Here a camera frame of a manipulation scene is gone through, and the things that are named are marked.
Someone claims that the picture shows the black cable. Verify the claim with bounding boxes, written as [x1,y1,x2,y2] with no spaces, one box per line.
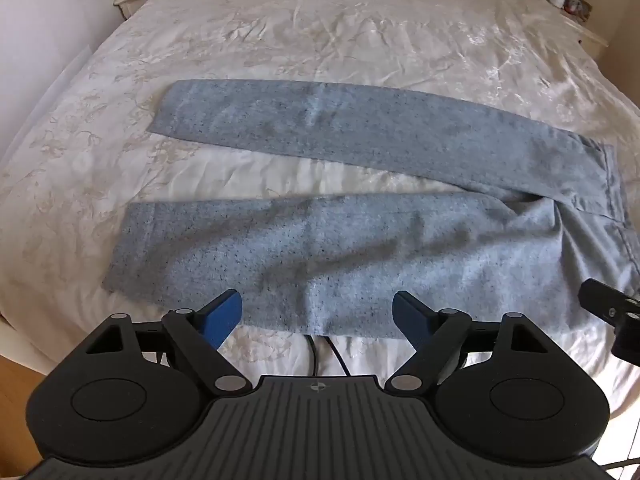
[304,332,353,377]

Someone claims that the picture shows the right cream nightstand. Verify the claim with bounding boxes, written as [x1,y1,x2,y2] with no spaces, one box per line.
[547,0,608,62]

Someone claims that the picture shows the cream floral bedspread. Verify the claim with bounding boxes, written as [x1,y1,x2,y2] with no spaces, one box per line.
[0,0,640,406]

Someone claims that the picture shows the grey speckled pants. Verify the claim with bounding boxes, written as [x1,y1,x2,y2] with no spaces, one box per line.
[103,80,639,338]

